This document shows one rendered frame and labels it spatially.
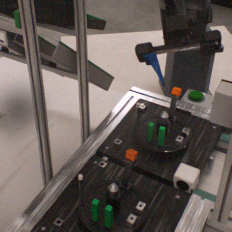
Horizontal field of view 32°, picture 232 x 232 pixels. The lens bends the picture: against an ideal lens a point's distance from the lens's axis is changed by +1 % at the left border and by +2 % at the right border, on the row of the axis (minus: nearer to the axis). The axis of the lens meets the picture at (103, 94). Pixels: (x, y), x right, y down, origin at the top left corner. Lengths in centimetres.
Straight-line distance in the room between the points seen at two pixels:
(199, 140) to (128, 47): 69
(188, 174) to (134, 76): 60
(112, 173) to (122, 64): 66
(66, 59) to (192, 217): 44
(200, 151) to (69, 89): 55
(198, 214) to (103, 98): 57
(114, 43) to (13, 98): 51
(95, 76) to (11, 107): 37
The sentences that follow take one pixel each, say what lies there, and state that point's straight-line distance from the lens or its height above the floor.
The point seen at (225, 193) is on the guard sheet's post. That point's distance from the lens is 83.
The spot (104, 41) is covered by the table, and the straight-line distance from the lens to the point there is 165.
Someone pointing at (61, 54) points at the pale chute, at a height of 118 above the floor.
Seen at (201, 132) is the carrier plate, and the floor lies 97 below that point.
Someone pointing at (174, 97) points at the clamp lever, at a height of 106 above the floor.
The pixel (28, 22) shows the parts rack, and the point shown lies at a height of 133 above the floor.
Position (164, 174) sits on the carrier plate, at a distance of 93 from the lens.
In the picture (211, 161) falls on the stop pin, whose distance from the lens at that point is 100.
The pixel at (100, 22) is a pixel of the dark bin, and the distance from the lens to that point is 99.
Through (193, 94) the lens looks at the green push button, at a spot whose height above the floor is 97.
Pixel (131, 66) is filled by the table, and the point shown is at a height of 86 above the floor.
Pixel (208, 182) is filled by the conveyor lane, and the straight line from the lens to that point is 101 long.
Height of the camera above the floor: 164
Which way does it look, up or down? 36 degrees down
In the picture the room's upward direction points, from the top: straight up
